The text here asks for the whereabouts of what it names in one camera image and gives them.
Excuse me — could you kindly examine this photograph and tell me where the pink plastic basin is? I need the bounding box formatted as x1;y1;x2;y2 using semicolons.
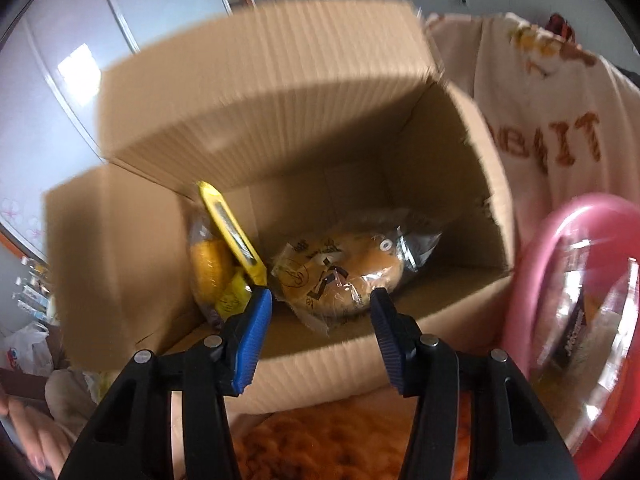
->
500;192;640;468

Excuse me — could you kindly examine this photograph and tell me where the vacuum-packed corn cob packet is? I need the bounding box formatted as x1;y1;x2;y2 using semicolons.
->
187;181;268;331

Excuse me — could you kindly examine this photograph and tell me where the red and black item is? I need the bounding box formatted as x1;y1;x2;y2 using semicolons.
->
547;12;581;41

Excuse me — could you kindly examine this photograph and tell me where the orange fuzzy blanket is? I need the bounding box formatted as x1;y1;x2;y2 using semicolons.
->
230;390;473;480

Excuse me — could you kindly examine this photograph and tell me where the brown cardboard box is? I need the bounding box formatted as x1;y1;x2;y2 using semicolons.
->
44;0;516;416

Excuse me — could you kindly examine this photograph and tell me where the grey cloth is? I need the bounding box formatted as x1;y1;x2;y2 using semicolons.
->
45;367;108;436

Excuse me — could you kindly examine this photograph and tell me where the white sliding wardrobe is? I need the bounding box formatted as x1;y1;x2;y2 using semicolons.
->
0;0;251;261

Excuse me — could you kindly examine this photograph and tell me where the cream printed blanket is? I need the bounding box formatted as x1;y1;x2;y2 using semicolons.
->
425;12;640;251

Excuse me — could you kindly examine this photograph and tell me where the black snack packet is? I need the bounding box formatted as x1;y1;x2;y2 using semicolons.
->
542;305;591;376

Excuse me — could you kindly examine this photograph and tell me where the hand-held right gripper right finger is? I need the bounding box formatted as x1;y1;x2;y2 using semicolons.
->
369;287;581;480

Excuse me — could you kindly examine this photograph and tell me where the person's left hand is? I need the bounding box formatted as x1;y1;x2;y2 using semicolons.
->
0;392;51;473

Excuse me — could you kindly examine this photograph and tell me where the white plastic bag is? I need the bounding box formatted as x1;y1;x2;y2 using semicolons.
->
0;322;53;378

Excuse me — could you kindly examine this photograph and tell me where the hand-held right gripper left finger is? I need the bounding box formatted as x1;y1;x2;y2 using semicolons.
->
57;287;273;480

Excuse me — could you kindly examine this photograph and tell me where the bread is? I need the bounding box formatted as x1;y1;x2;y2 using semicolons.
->
270;220;443;333

